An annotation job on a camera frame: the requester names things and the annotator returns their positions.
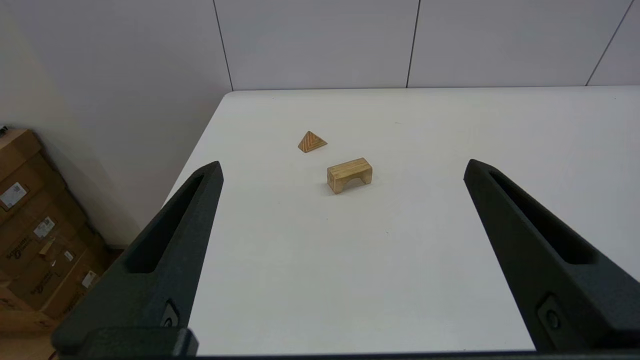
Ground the small flat cardboard stack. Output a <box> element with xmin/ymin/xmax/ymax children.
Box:
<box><xmin>0</xmin><ymin>285</ymin><xmax>56</xmax><ymax>336</ymax></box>

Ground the triangular wooden building block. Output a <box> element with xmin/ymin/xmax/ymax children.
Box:
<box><xmin>298</xmin><ymin>131</ymin><xmax>328</xmax><ymax>154</ymax></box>

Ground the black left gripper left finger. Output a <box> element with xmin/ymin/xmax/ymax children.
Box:
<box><xmin>51</xmin><ymin>161</ymin><xmax>224</xmax><ymax>357</ymax></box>

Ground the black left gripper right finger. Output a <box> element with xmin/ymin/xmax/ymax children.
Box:
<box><xmin>463</xmin><ymin>159</ymin><xmax>640</xmax><ymax>352</ymax></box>

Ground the arched wooden building block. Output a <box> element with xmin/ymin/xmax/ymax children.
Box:
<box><xmin>327</xmin><ymin>157</ymin><xmax>373</xmax><ymax>195</ymax></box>

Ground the labelled brown cardboard box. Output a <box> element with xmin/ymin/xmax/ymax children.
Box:
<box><xmin>5</xmin><ymin>235</ymin><xmax>115</xmax><ymax>321</ymax></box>
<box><xmin>0</xmin><ymin>190</ymin><xmax>93</xmax><ymax>281</ymax></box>
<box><xmin>0</xmin><ymin>129</ymin><xmax>68</xmax><ymax>236</ymax></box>

